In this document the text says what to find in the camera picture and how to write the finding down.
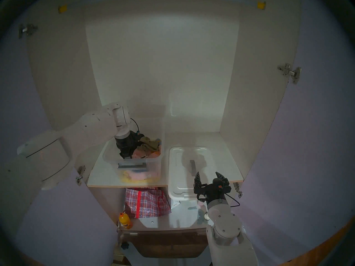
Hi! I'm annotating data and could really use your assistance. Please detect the white shelf board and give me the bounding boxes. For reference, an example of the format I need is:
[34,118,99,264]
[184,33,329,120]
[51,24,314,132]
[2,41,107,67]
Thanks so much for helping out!
[87,131,244,188]

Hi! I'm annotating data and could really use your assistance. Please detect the white plastic bin lid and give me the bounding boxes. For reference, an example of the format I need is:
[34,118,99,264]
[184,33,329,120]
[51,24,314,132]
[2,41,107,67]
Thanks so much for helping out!
[168,146,219,200]

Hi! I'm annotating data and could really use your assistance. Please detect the red plaid woven bag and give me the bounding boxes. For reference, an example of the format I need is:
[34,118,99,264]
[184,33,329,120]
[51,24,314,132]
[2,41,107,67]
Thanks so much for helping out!
[124,187,172,219]

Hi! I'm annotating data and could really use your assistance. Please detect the olive green sock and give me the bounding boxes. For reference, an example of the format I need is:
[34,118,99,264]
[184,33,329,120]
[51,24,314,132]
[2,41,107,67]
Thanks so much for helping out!
[140,137,158,152]

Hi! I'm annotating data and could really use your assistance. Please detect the brown wooden panel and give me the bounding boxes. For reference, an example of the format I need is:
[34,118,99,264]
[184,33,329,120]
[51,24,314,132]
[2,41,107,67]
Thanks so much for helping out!
[121,231,208,259]

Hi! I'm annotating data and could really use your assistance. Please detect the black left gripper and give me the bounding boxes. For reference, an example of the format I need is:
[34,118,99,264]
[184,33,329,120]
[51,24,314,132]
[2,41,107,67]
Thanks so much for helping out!
[115,132,144,152]

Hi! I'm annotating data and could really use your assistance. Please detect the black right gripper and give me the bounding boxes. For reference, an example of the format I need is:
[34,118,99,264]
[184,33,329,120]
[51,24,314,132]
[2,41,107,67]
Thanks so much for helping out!
[194,171,232,203]

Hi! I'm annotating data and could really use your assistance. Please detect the pale closet rod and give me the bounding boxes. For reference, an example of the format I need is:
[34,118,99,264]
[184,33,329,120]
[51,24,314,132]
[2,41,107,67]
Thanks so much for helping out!
[67,0,258,9]

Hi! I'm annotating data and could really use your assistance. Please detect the orange bottle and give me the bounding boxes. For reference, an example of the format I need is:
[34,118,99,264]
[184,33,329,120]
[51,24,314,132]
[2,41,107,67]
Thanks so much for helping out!
[119,212,133,230]

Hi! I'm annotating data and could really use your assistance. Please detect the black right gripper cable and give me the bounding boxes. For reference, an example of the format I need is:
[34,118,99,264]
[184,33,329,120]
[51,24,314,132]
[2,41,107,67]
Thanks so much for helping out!
[225,193,240,208]

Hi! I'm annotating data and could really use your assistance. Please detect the pale pink cloth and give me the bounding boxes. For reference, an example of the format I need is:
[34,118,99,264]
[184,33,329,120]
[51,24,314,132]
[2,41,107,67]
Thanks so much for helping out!
[129,171,151,180]

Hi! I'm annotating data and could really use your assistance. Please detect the clear plastic storage bin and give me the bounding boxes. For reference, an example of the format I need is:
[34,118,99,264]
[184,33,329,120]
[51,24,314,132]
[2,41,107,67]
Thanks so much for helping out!
[102,103,166,183]

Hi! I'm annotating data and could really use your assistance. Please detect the lilac cabinet door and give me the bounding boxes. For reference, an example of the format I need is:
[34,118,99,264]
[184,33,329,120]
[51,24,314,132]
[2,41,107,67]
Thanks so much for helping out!
[0,0,120,266]
[230,0,355,266]

